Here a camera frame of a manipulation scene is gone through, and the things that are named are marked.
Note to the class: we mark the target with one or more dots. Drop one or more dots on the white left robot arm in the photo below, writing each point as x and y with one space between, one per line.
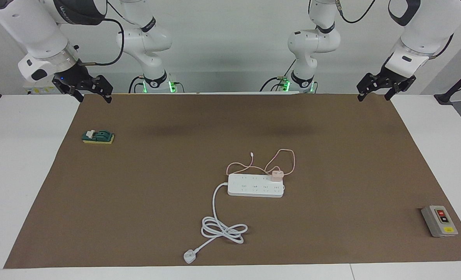
428 31

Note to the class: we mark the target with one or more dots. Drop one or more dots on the white box yellow labels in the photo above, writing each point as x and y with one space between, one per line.
39 90

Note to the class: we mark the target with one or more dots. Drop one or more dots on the brown table mat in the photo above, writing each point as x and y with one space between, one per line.
156 175

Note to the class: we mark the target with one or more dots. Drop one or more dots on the grey push button box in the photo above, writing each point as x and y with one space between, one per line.
438 223

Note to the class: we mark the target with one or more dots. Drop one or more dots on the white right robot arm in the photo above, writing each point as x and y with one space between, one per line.
20 23

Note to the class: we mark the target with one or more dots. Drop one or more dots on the white power strip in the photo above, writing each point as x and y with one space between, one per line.
249 188

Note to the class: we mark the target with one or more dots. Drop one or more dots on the green knife switch yellow base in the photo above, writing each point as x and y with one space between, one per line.
102 136

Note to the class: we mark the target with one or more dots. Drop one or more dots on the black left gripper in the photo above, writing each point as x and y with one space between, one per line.
391 79

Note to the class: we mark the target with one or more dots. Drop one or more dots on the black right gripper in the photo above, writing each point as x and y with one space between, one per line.
74 77

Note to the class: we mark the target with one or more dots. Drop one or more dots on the pink charger adapter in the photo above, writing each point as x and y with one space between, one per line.
277 175

